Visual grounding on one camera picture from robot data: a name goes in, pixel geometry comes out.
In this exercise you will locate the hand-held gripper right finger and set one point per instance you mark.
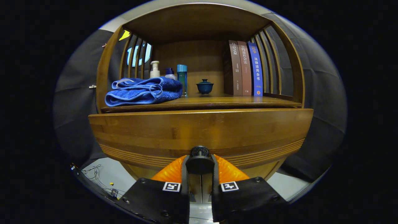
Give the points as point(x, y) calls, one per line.
point(245, 199)

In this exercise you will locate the blue folded towel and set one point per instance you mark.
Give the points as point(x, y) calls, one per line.
point(140, 93)

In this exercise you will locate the wooden countertop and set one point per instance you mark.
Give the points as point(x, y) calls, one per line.
point(217, 101)

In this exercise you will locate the wooden drawer with black knob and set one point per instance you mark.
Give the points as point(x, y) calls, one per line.
point(199, 130)

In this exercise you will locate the clear blue bottle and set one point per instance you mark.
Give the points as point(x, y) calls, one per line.
point(182, 77)

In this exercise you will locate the reddish brown book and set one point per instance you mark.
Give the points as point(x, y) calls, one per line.
point(245, 71)

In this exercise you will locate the white bottle with blue cap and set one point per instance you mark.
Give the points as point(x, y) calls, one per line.
point(170, 74)

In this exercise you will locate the dark brown book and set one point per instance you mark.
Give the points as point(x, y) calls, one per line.
point(234, 71)

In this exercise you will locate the white pump bottle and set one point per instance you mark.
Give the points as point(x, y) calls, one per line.
point(155, 71)

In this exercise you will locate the dark blue lidded teacup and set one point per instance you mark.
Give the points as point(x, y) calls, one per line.
point(205, 87)

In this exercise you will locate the wooden cabinet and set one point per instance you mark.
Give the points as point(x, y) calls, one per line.
point(199, 59)

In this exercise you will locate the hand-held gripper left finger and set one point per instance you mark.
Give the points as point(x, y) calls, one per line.
point(155, 199)

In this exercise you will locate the blue book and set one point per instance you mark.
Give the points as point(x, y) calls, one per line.
point(256, 71)

